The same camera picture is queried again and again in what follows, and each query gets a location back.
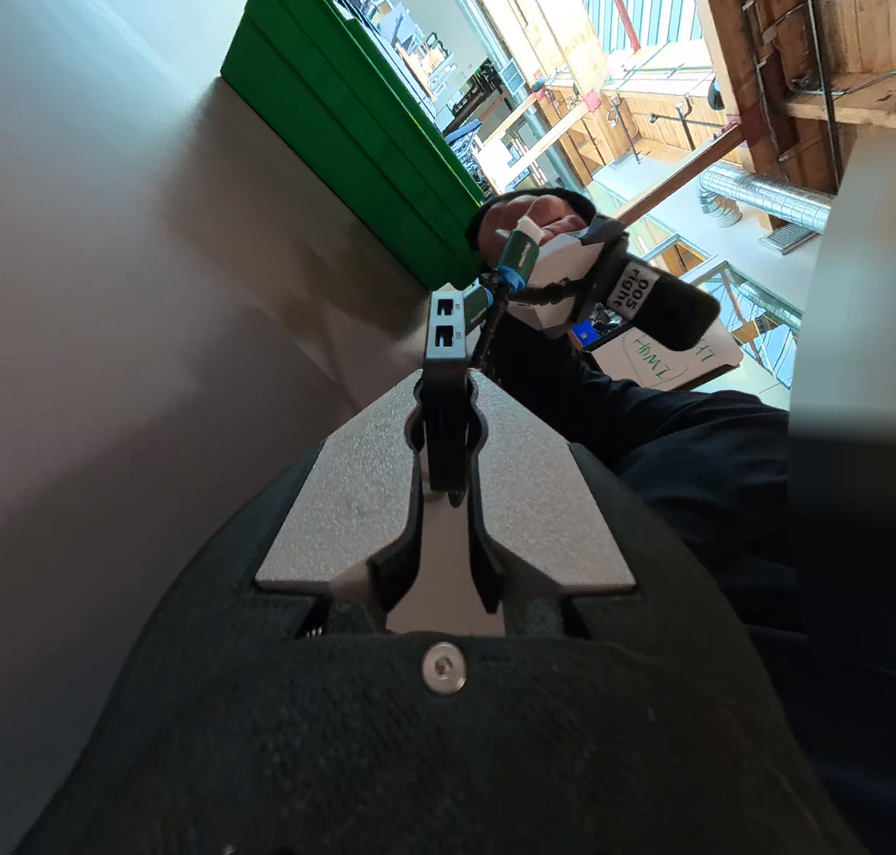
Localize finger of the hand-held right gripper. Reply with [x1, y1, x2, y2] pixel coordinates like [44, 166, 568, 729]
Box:
[505, 295, 585, 331]
[535, 232, 603, 289]

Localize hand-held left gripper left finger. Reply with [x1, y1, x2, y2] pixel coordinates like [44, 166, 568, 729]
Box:
[255, 368, 426, 611]

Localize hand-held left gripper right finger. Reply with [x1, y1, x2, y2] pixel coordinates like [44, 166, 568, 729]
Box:
[465, 369, 637, 614]

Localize braided usb cable green plugs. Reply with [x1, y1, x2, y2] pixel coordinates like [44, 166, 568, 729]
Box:
[462, 215, 554, 380]

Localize black usb hub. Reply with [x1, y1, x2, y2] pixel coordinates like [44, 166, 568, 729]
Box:
[422, 290, 471, 507]

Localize green plastic bin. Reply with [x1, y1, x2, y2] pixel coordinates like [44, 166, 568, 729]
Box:
[220, 0, 491, 289]

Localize person's right forearm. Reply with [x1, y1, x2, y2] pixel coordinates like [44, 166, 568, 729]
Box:
[483, 316, 792, 569]

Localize person's right hand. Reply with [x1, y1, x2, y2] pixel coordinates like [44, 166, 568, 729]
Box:
[483, 194, 589, 250]

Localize white handwritten sign board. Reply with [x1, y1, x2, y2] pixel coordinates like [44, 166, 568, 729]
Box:
[581, 316, 744, 390]

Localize silver ventilation duct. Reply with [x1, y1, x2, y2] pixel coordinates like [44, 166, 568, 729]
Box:
[699, 164, 835, 229]

